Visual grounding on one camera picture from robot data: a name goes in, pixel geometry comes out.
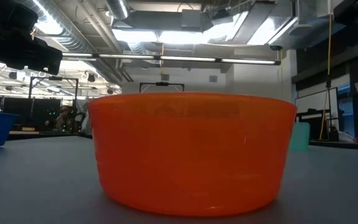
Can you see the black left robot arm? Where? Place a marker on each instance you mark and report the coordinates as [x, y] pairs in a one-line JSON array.
[[2, 15]]

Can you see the person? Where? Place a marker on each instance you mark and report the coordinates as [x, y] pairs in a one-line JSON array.
[[64, 119]]

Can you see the long ceiling light bar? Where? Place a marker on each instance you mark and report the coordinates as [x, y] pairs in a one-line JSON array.
[[185, 58]]

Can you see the grey ceiling ventilation unit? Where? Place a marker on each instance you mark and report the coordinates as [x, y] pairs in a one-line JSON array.
[[194, 20]]

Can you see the orange round plastic bowl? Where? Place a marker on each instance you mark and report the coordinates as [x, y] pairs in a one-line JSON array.
[[194, 155]]

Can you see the teal rectangular plastic bin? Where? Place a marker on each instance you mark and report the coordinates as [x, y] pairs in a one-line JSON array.
[[300, 137]]

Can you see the black robot station frame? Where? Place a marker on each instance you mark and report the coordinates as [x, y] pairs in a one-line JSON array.
[[55, 78]]

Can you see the silver round ventilation duct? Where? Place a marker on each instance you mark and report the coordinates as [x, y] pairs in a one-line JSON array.
[[118, 9]]

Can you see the black background camera frame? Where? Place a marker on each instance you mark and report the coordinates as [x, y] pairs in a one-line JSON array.
[[162, 83]]

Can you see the square wall vent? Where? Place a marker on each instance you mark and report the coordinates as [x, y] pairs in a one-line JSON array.
[[212, 78], [165, 77]]

